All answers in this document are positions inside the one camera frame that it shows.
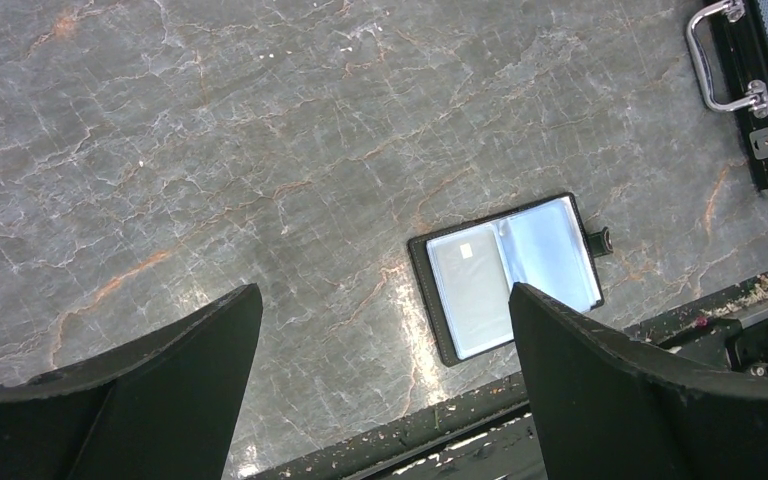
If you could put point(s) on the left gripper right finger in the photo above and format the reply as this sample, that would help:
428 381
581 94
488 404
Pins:
606 406

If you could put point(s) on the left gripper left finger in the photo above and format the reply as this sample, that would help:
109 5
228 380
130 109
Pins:
163 406

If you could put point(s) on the black leather card holder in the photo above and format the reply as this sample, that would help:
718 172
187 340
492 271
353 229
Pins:
544 244

